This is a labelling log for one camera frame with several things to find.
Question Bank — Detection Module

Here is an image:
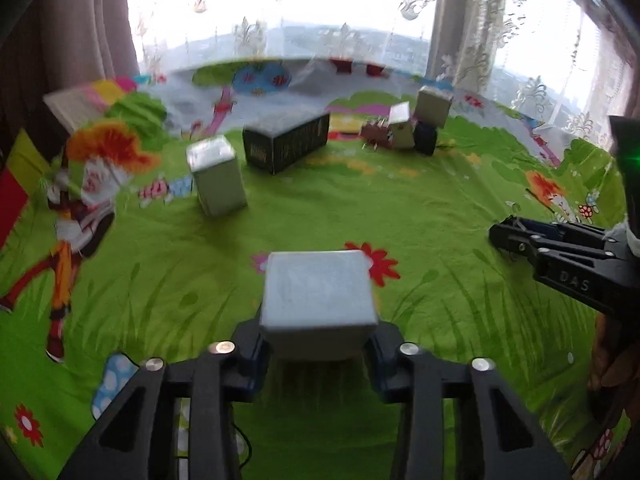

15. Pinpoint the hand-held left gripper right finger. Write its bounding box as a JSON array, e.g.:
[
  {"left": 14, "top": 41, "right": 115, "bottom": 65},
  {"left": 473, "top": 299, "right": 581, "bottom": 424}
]
[{"left": 369, "top": 323, "right": 572, "bottom": 480}]

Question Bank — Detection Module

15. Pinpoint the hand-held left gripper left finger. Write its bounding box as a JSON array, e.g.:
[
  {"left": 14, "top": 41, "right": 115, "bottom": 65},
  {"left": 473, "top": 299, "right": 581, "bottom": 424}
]
[{"left": 62, "top": 319, "right": 272, "bottom": 480}]

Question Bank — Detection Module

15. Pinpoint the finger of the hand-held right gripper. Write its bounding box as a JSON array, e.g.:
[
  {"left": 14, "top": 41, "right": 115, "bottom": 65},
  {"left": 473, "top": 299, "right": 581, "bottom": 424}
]
[
  {"left": 488, "top": 223, "right": 640, "bottom": 319},
  {"left": 506, "top": 216, "right": 624, "bottom": 257}
]

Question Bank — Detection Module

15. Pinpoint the pale rounded box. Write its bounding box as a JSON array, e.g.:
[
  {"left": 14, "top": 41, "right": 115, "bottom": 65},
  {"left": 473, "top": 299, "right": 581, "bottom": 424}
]
[{"left": 258, "top": 249, "right": 379, "bottom": 362}]

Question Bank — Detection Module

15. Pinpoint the white printed box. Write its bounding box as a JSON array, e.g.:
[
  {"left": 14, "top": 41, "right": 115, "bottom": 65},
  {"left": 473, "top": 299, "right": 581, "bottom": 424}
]
[{"left": 185, "top": 134, "right": 250, "bottom": 218}]

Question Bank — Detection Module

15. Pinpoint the person's right hand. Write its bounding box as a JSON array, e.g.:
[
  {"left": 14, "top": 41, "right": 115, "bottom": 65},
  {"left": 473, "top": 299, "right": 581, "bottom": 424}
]
[{"left": 589, "top": 316, "right": 640, "bottom": 392}]

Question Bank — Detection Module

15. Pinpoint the green printed blanket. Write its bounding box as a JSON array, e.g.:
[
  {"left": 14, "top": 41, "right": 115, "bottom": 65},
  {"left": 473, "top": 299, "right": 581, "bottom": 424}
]
[{"left": 0, "top": 57, "right": 640, "bottom": 480}]

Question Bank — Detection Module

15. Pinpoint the dark round jar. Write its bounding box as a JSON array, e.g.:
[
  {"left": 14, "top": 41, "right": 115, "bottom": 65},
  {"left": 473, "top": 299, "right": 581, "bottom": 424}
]
[{"left": 413, "top": 122, "right": 439, "bottom": 156}]

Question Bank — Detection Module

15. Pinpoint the tan cardboard box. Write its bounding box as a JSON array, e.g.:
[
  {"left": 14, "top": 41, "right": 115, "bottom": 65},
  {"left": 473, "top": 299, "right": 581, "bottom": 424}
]
[{"left": 416, "top": 84, "right": 455, "bottom": 130}]

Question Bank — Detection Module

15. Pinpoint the small white box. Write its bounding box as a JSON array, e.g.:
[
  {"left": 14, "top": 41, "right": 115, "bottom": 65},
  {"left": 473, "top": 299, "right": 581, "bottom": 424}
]
[{"left": 388, "top": 102, "right": 417, "bottom": 151}]

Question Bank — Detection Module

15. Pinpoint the small brown object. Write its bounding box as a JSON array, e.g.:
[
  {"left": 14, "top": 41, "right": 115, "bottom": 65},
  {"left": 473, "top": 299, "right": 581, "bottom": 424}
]
[{"left": 359, "top": 118, "right": 394, "bottom": 150}]

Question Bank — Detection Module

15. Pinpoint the black box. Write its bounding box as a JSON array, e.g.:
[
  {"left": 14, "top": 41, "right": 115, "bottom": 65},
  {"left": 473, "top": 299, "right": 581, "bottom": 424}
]
[{"left": 242, "top": 109, "right": 331, "bottom": 176}]

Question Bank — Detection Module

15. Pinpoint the colourful striped book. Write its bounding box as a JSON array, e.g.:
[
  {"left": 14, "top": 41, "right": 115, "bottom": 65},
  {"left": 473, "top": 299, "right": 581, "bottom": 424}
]
[{"left": 42, "top": 76, "right": 138, "bottom": 132}]

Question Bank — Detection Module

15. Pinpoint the floral lace curtain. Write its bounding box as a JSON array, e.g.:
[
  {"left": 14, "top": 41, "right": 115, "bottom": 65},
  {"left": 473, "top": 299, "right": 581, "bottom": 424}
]
[{"left": 125, "top": 0, "right": 640, "bottom": 153}]

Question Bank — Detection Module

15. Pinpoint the black cable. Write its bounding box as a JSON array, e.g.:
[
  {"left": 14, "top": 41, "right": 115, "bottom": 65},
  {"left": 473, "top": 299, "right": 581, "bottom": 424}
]
[{"left": 232, "top": 417, "right": 252, "bottom": 468}]

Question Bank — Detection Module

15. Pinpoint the window frame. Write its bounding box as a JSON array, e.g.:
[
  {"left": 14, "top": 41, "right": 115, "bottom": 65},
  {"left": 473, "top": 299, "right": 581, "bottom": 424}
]
[{"left": 426, "top": 0, "right": 501, "bottom": 92}]

